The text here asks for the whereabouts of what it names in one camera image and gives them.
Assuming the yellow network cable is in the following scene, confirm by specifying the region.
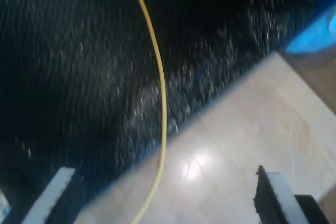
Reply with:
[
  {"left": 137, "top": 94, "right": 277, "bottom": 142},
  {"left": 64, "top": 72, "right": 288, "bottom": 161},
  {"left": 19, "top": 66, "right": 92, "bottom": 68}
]
[{"left": 127, "top": 0, "right": 167, "bottom": 224}]

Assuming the black bubble-wrap mat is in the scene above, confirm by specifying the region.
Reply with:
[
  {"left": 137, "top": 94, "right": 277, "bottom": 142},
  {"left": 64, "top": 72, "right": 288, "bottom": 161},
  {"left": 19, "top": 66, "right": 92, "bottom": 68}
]
[{"left": 0, "top": 0, "right": 323, "bottom": 224}]

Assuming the blue rack base plate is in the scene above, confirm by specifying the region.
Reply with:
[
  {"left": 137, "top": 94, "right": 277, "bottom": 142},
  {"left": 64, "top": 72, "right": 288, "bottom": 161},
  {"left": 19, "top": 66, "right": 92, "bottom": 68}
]
[{"left": 285, "top": 0, "right": 336, "bottom": 56}]

